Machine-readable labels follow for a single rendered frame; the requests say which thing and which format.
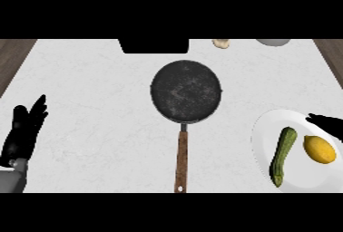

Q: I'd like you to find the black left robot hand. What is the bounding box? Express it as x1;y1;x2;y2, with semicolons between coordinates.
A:
0;94;51;169

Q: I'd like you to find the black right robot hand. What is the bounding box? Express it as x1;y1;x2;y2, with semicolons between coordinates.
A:
305;112;343;143

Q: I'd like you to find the yellow lemon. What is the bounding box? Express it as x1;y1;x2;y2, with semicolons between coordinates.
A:
303;135;337;165

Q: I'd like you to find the white plate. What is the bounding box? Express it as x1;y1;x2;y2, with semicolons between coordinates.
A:
250;109;343;193

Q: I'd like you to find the green zucchini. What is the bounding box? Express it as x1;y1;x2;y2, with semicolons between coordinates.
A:
269;126;299;189

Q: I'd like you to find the grey bowl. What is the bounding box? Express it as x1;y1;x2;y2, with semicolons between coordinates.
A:
255;39;293;47

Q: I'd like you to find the beige garlic bulb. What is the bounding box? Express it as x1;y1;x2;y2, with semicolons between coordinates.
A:
212;39;232;49

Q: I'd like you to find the black appliance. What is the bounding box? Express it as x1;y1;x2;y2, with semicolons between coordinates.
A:
119;39;191;54

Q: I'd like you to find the black pan with wooden handle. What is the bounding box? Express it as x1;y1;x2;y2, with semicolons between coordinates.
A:
150;59;223;194

